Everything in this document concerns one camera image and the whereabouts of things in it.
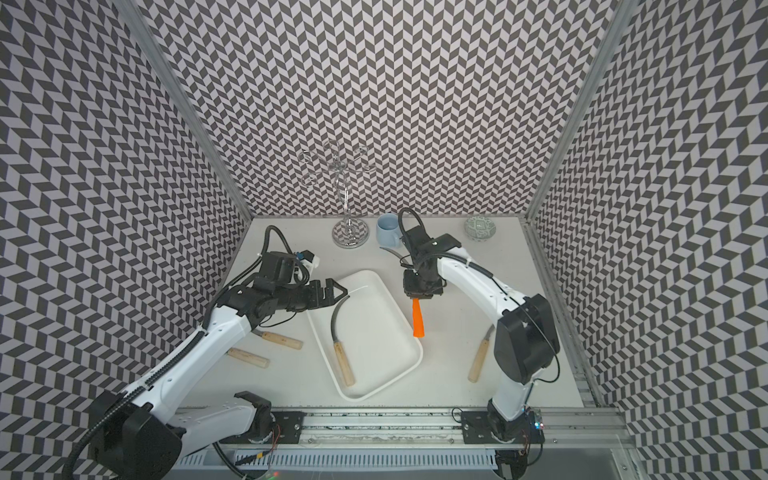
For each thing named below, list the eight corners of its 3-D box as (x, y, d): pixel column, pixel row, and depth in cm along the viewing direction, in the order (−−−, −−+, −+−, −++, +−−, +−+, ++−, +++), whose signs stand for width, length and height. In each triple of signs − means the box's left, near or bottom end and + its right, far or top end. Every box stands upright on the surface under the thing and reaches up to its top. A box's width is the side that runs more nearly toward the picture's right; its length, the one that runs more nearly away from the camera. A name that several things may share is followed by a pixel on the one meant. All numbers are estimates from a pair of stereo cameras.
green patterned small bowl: (466, 241, 112) (468, 234, 109) (463, 223, 118) (464, 216, 115) (495, 241, 112) (498, 234, 109) (490, 223, 118) (493, 216, 115)
